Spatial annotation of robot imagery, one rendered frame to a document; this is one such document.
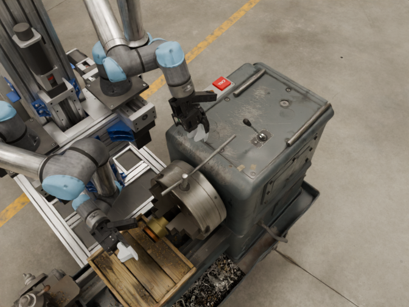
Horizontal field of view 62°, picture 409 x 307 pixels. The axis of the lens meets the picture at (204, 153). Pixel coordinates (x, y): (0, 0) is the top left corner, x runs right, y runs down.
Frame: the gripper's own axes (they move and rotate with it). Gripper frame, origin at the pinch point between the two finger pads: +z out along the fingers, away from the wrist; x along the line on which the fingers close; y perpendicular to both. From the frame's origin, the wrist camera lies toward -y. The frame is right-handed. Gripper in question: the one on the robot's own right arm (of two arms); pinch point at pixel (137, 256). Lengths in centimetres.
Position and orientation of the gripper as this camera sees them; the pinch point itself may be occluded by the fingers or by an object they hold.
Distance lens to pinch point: 133.7
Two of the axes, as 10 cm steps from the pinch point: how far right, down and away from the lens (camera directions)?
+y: -7.0, 6.0, -3.8
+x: -0.5, -5.7, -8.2
